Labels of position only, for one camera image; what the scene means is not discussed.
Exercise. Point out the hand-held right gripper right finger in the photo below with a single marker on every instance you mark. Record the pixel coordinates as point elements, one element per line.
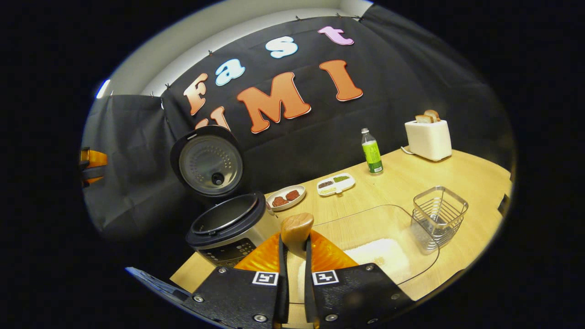
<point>309,292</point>

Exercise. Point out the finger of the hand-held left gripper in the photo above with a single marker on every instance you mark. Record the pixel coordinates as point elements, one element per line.
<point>93,178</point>
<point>93,158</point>

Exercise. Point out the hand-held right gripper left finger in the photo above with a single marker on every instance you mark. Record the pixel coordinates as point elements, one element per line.
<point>284,292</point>

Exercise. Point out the wooden spoon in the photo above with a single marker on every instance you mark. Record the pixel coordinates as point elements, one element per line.
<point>297,228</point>

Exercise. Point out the black rice cooker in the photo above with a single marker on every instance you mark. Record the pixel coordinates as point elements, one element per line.
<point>228,228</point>

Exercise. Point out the clear rice container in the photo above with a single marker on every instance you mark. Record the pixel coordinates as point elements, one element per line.
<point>365,224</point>

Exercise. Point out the black backdrop cloth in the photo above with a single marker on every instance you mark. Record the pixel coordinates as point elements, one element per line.
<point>137,160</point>

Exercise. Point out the ceiling light panel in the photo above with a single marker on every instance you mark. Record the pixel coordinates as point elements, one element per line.
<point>103,89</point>

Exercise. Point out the round white plate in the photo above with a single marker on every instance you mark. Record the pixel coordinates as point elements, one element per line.
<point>297,203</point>

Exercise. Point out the red meat piece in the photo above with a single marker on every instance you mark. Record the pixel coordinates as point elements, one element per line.
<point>293,195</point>
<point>279,201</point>

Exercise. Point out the white divided bean dish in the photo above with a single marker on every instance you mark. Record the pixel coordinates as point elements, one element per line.
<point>336,187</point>

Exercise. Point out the green drink bottle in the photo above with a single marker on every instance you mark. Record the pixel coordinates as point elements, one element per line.
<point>372,155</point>

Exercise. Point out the white toaster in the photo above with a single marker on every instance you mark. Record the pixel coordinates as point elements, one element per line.
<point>427,139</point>

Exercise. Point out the toast slice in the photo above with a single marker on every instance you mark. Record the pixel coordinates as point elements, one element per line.
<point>423,119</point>
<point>433,114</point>

